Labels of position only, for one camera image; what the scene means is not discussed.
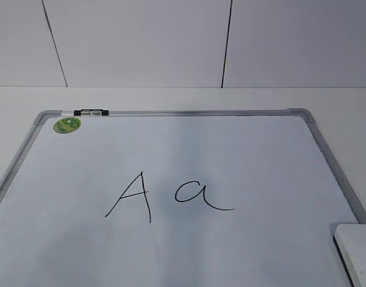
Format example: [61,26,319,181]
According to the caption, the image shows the round green magnet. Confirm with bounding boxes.
[53,117,81,134]

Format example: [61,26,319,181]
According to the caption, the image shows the white board with grey frame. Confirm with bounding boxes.
[0,109,366,286]

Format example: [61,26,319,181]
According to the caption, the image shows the white board eraser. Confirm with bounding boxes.
[334,224,366,287]

